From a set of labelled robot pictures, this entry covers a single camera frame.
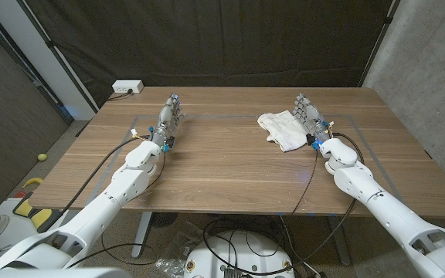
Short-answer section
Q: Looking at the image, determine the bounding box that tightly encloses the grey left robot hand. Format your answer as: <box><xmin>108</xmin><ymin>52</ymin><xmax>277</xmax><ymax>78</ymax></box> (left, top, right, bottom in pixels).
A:
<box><xmin>151</xmin><ymin>92</ymin><xmax>187</xmax><ymax>153</ymax></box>

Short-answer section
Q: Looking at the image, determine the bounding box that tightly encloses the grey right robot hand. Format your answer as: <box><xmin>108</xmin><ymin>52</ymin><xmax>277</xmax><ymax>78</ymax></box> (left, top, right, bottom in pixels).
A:
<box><xmin>292</xmin><ymin>92</ymin><xmax>334</xmax><ymax>151</ymax></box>

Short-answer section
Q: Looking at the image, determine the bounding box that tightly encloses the white cloth rag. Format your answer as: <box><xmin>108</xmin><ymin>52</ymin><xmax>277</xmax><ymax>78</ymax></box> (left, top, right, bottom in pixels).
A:
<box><xmin>256</xmin><ymin>110</ymin><xmax>311</xmax><ymax>153</ymax></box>

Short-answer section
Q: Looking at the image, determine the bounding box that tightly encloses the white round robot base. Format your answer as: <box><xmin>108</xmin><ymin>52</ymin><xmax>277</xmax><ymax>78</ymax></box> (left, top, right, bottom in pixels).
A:
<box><xmin>183</xmin><ymin>230</ymin><xmax>296</xmax><ymax>278</ymax></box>

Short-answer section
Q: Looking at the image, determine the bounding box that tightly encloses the white power strip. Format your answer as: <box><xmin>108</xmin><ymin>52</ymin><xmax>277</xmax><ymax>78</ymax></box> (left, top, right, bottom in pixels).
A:
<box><xmin>111</xmin><ymin>80</ymin><xmax>144</xmax><ymax>95</ymax></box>

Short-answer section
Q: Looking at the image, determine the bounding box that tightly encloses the black backdrop curtain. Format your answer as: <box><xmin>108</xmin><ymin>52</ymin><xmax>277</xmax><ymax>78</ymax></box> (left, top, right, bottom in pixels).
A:
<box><xmin>15</xmin><ymin>0</ymin><xmax>401</xmax><ymax>109</ymax></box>

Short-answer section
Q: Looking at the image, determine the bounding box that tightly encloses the black round floor fan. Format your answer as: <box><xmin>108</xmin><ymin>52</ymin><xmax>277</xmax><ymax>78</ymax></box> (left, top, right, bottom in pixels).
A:
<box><xmin>151</xmin><ymin>212</ymin><xmax>179</xmax><ymax>229</ymax></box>

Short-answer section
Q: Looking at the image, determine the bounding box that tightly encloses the black backdrop stand pole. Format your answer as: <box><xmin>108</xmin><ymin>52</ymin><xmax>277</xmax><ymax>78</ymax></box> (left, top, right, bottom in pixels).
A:
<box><xmin>15</xmin><ymin>0</ymin><xmax>100</xmax><ymax>113</ymax></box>
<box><xmin>357</xmin><ymin>0</ymin><xmax>401</xmax><ymax>88</ymax></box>

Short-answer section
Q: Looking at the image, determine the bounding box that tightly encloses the white table leg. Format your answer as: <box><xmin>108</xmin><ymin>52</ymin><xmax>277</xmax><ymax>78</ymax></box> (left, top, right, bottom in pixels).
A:
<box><xmin>131</xmin><ymin>211</ymin><xmax>154</xmax><ymax>259</ymax></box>

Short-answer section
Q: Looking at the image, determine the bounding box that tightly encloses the grey table leg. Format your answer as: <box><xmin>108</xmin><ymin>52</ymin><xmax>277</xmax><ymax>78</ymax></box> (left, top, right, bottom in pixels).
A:
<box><xmin>326</xmin><ymin>215</ymin><xmax>353</xmax><ymax>266</ymax></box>

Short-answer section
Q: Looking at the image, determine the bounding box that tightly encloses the clear plastic bag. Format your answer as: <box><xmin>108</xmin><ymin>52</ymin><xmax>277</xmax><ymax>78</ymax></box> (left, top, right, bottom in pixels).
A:
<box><xmin>155</xmin><ymin>222</ymin><xmax>204</xmax><ymax>278</ymax></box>

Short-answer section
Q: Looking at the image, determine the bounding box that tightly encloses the yellow banana toy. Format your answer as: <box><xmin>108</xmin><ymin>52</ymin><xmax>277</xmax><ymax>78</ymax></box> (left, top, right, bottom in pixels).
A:
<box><xmin>22</xmin><ymin>177</ymin><xmax>44</xmax><ymax>189</ymax></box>

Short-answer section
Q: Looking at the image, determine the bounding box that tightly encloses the yellow and black pad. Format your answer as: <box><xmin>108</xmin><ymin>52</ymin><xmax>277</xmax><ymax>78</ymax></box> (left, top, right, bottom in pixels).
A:
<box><xmin>12</xmin><ymin>192</ymin><xmax>64</xmax><ymax>234</ymax></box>

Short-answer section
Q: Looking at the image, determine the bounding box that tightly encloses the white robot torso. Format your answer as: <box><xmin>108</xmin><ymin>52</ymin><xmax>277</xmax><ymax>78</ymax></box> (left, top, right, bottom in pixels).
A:
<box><xmin>0</xmin><ymin>266</ymin><xmax>133</xmax><ymax>278</ymax></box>

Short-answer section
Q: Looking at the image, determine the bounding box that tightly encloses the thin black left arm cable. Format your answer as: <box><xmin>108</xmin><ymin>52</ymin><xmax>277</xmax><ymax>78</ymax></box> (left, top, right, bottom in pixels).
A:
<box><xmin>66</xmin><ymin>151</ymin><xmax>168</xmax><ymax>270</ymax></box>

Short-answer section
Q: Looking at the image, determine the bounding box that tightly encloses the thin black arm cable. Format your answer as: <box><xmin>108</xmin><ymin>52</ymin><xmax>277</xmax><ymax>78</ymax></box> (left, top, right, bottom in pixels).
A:
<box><xmin>66</xmin><ymin>151</ymin><xmax>168</xmax><ymax>270</ymax></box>
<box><xmin>290</xmin><ymin>149</ymin><xmax>319</xmax><ymax>215</ymax></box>

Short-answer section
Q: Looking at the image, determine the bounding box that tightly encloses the black power strip cord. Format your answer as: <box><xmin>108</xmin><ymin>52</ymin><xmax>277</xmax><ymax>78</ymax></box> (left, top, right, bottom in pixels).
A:
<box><xmin>106</xmin><ymin>89</ymin><xmax>134</xmax><ymax>102</ymax></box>

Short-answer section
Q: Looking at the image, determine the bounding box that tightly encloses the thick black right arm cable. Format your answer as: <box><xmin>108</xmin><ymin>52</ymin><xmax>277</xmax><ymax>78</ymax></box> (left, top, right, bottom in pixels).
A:
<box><xmin>202</xmin><ymin>131</ymin><xmax>365</xmax><ymax>276</ymax></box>

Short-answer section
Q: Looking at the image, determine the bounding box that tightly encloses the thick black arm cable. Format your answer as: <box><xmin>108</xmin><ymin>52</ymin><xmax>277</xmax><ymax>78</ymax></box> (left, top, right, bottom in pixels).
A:
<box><xmin>36</xmin><ymin>134</ymin><xmax>152</xmax><ymax>232</ymax></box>
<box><xmin>202</xmin><ymin>131</ymin><xmax>365</xmax><ymax>276</ymax></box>

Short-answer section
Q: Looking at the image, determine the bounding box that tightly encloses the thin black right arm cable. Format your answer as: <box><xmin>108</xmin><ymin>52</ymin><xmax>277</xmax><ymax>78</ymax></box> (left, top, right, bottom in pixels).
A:
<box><xmin>290</xmin><ymin>149</ymin><xmax>319</xmax><ymax>215</ymax></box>

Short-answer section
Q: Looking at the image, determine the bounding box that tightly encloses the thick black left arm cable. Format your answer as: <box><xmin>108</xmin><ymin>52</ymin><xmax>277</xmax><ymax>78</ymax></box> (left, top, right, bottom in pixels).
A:
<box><xmin>36</xmin><ymin>134</ymin><xmax>152</xmax><ymax>232</ymax></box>

